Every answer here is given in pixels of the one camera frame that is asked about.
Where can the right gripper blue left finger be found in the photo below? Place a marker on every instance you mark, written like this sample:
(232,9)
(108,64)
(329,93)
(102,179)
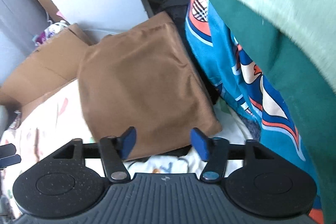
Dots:
(113,151)

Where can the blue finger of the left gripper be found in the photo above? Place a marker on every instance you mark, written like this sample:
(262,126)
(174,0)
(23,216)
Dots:
(7,150)
(10,160)

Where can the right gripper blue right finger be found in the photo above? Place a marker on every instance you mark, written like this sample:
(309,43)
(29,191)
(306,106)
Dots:
(214,151)

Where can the brown printed t-shirt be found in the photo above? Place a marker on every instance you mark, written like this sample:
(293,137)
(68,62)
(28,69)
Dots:
(144,78)

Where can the grey u-shaped neck pillow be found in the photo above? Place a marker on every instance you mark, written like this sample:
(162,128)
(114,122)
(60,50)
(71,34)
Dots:
(4,119)

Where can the floral patterned folded cloth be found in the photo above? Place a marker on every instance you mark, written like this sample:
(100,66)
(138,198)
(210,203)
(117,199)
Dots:
(16,120)

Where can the cream bear print bedsheet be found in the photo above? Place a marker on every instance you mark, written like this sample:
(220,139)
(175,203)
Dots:
(59,119)

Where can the teal patterned garment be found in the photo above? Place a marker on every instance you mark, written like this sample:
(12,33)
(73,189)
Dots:
(242,84)

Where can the brown cardboard sheet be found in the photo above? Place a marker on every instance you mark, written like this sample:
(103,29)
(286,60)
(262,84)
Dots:
(49,68)

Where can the purple white plastic package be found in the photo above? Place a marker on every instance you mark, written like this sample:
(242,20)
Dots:
(49,32)

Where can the black folded garment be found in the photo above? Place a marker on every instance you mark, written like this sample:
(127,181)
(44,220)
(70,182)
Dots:
(177,11)

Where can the green fabric bag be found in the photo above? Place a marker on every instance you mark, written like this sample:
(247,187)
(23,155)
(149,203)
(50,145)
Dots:
(293,43)

